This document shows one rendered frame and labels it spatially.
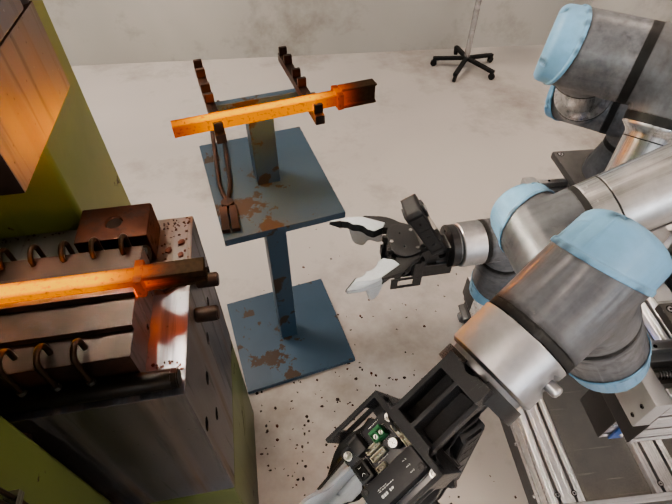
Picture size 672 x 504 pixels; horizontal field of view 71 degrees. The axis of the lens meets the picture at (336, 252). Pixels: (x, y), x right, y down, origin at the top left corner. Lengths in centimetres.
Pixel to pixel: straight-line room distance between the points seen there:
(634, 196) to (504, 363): 25
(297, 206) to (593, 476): 107
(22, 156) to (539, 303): 46
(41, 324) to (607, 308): 70
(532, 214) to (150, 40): 342
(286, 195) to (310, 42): 254
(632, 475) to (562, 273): 128
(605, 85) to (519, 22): 319
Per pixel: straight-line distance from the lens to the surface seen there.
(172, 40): 372
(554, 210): 52
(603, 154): 129
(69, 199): 99
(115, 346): 73
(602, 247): 37
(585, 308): 36
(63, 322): 77
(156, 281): 76
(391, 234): 76
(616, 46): 81
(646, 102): 82
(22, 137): 53
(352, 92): 107
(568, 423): 160
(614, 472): 159
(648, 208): 54
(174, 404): 76
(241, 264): 209
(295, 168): 129
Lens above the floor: 155
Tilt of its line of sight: 48 degrees down
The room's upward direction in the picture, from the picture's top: straight up
